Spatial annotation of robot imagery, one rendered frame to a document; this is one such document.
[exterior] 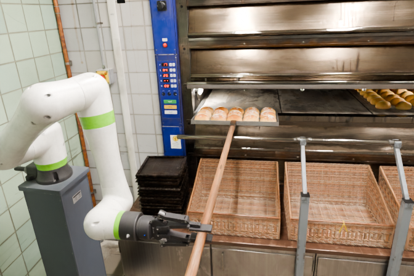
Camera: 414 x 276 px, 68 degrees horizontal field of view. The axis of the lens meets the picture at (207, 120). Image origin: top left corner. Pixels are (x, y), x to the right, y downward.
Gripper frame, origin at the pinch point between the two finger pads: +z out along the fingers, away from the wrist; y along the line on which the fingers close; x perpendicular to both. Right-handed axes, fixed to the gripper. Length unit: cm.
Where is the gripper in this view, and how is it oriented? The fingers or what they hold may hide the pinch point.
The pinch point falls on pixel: (201, 232)
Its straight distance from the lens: 103.9
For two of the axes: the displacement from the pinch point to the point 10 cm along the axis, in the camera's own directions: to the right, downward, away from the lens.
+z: 9.8, 0.3, -1.7
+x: -1.7, 3.4, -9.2
